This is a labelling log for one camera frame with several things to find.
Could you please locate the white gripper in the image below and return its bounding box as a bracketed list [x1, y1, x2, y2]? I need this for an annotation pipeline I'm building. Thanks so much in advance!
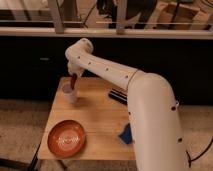
[67, 62, 84, 77]

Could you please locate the black cable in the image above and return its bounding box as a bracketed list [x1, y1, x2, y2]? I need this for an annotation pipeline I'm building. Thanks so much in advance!
[185, 136, 213, 168]

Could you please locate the black rectangular object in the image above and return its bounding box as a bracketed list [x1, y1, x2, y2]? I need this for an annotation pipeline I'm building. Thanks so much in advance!
[108, 89, 127, 105]

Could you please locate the blue cloth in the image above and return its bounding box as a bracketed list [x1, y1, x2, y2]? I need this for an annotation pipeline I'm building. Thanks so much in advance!
[118, 124, 133, 145]

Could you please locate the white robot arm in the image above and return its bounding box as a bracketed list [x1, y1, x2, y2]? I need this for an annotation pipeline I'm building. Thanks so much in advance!
[65, 38, 189, 171]

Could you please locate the white ceramic cup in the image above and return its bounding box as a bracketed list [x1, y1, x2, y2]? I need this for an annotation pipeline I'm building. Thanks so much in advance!
[61, 82, 77, 104]

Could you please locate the wooden table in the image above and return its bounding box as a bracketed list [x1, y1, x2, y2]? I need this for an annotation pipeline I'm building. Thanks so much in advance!
[38, 77, 135, 160]

